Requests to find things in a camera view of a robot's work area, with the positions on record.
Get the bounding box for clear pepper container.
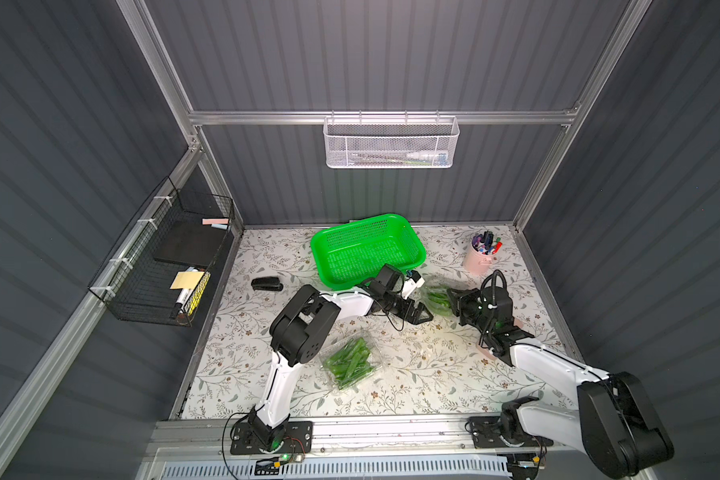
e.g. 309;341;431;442
320;333;383;391
419;277;463;318

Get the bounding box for green plastic basket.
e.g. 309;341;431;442
310;214;427;291

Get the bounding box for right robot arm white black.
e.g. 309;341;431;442
446;270;675;479

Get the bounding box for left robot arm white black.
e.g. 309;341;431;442
247;264;433;442

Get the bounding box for pink case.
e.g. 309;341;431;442
478;317;524;361

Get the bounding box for pink pen cup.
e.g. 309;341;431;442
463;230;503;275

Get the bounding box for black stapler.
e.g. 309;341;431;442
250;276;284;292

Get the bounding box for black notebook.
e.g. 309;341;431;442
153;221;227;269

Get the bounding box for yellow sticky notes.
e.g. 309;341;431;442
170;271;205;290

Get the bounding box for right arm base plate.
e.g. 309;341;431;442
465;415;554;449

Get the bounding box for white wire wall basket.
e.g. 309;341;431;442
323;114;460;169

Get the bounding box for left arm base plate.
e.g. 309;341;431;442
226;419;314;455

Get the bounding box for black wire wall basket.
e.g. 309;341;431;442
89;179;235;327

